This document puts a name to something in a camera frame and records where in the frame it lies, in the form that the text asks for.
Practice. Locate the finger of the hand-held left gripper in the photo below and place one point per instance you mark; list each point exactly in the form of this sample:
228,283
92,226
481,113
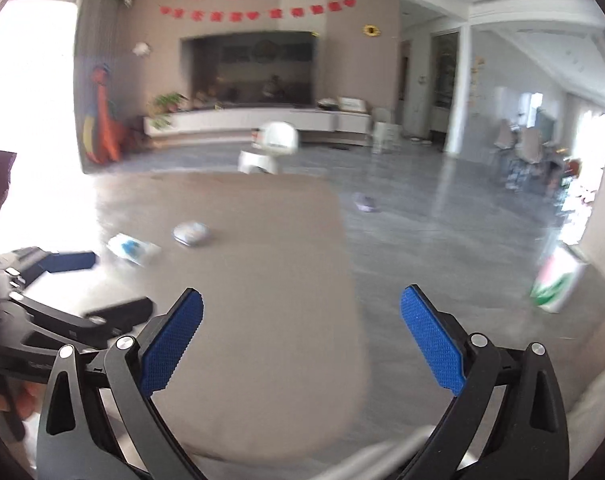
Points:
67,261
117,311

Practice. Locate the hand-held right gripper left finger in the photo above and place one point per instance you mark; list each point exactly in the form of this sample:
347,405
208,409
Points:
175,345

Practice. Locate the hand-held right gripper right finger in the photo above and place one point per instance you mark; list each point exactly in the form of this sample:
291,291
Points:
430,340

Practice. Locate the person's left hand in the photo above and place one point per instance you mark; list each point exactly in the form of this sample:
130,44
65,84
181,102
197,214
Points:
2,399

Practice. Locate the white blue plastic packet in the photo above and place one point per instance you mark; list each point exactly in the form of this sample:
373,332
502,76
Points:
132,250

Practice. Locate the crumpled grey white wrapper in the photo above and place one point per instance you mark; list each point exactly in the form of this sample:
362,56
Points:
192,233

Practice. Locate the white tulip print bin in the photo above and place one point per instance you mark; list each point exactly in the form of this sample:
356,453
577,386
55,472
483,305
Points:
557,280

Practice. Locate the orange dinosaur toy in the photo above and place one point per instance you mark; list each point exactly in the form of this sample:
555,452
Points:
105,120

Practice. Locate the purple cloth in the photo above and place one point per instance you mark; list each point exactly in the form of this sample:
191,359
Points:
366,203

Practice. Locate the green potted plant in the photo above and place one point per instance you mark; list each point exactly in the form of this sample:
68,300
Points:
167,107

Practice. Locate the grey curtain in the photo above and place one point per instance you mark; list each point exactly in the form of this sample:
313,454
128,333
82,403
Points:
95,50

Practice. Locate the white low television cabinet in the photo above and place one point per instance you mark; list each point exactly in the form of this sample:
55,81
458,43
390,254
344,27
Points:
257,120

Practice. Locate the white cardboard box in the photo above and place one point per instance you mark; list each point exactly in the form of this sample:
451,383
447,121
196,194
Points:
352,103

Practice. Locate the dark bowl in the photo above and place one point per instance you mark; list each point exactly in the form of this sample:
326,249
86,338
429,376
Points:
326,103

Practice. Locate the large flat television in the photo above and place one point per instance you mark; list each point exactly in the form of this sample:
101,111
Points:
247,67

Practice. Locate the red paper banner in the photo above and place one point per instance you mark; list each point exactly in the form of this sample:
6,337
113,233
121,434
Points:
252,13

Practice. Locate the white wall ornament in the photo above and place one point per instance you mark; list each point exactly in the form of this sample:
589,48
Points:
141,49

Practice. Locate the sunflower wall decoration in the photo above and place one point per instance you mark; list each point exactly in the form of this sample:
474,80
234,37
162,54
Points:
371,30

